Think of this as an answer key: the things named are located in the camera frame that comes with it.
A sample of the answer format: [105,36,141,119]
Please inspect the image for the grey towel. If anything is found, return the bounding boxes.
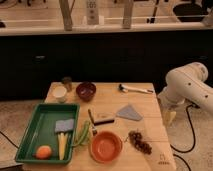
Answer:
[116,104,142,121]

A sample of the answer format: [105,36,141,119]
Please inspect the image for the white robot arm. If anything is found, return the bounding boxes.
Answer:
[157,62,213,126]

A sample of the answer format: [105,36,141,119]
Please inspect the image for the orange red bowl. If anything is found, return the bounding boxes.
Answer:
[89,131,123,163]

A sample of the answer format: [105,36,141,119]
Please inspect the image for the small paint brush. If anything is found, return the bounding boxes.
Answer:
[88,109,97,136]

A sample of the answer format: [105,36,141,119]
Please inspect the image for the yellow corn cob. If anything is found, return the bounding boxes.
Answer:
[58,133,68,160]

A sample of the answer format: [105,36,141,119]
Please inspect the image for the orange fruit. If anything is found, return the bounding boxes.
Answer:
[35,145,52,160]

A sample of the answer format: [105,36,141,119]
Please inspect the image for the white cup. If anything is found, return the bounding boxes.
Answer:
[53,86,67,103]

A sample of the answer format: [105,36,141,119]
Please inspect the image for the green pea pod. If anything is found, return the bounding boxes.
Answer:
[73,121,90,147]

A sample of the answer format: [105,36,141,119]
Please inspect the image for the black cable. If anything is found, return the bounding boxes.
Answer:
[169,103,201,171]

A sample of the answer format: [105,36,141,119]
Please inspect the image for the dark maroon bowl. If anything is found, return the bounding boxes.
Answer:
[76,82,96,102]

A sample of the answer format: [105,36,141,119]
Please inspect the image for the bunch of dark grapes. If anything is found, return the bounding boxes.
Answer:
[128,131,152,155]

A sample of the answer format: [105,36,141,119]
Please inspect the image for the dark rectangular block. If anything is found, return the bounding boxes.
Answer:
[94,113,115,126]

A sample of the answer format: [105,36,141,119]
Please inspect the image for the green plastic tray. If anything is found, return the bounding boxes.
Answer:
[15,103,79,164]

